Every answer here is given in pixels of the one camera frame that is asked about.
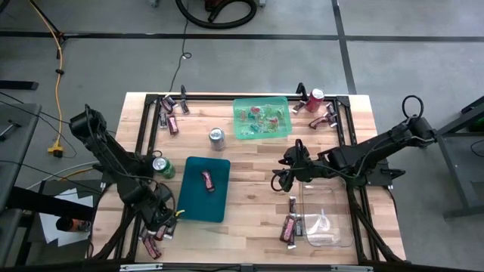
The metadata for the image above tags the grey metal stand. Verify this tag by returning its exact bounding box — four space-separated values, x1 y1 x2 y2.
434 96 484 220

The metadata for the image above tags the light green translucent basket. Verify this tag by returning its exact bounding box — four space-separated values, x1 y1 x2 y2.
232 96 293 141

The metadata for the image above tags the green soda can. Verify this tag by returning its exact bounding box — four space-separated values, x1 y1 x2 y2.
152 156 177 180

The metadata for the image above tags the silver Diet Coke can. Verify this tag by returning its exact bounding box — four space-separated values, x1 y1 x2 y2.
208 127 227 152

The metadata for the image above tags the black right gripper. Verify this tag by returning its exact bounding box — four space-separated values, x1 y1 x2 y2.
271 146 322 193

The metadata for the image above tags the grey side table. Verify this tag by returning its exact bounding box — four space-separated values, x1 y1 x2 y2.
0 102 42 212

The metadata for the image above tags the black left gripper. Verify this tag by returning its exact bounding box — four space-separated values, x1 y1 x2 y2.
139 194 178 233

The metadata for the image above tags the dark teal plastic basket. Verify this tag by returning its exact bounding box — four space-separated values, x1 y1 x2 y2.
175 156 231 224

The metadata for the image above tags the silver metal bracket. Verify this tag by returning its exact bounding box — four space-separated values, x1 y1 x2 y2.
330 265 374 272

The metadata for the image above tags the black flat bar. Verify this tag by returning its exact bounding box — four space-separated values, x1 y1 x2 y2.
0 79 39 91

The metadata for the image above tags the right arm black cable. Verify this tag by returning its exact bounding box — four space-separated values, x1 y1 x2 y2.
401 94 424 120

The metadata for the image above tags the thin black floor cable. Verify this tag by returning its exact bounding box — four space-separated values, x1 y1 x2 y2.
169 0 193 94

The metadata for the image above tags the orange black bottle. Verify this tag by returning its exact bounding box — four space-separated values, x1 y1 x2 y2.
55 217 92 233

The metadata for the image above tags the black vacuum hose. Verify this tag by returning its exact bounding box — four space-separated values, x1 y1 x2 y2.
175 0 259 30

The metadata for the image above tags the yellow extension cord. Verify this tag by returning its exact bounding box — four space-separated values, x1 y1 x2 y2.
29 0 65 159

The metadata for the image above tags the clear plastic basket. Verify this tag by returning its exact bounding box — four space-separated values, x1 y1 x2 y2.
301 177 355 249

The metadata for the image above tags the red soda can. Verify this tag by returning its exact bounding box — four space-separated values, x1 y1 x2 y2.
306 88 325 113

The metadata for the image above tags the black tripod leg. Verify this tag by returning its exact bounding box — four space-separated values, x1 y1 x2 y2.
28 0 69 61

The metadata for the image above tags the white paper sheet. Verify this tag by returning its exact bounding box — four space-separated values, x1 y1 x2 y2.
39 187 95 249

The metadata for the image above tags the black aluminium table frame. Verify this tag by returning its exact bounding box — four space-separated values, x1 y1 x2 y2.
88 92 408 265

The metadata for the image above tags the black hand tool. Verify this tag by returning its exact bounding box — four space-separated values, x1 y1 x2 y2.
0 119 22 141

